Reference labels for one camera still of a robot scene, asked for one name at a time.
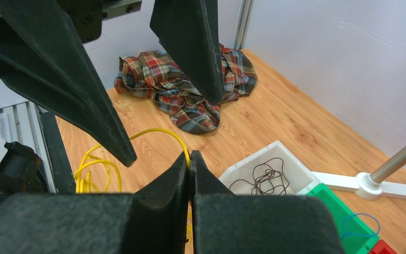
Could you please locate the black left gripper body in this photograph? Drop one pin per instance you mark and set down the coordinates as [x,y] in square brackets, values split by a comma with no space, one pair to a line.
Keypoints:
[87,15]

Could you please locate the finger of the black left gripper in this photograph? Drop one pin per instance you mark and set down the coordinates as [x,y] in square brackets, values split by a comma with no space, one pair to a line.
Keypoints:
[188,31]
[42,58]

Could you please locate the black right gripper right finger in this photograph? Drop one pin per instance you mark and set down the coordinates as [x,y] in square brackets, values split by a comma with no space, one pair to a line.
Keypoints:
[224,222]

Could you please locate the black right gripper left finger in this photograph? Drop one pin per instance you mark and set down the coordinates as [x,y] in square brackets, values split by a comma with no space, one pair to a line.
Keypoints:
[152,220]

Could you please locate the plaid shirt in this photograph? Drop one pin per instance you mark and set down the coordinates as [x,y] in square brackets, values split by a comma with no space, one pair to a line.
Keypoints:
[154,75]

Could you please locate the white plastic bin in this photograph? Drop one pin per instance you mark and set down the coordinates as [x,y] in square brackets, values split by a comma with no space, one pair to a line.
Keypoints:
[273,170]

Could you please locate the green plastic bin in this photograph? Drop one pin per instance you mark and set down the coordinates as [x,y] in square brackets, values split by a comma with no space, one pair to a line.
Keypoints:
[355,235]

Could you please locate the silver clothes rack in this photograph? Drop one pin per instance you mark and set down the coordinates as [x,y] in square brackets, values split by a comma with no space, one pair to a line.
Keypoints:
[370,186]

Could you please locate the aluminium frame rail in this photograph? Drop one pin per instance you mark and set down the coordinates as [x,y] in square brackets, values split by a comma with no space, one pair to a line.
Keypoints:
[22,123]

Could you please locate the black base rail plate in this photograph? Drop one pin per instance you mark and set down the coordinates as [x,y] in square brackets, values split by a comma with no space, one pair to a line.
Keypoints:
[59,162]

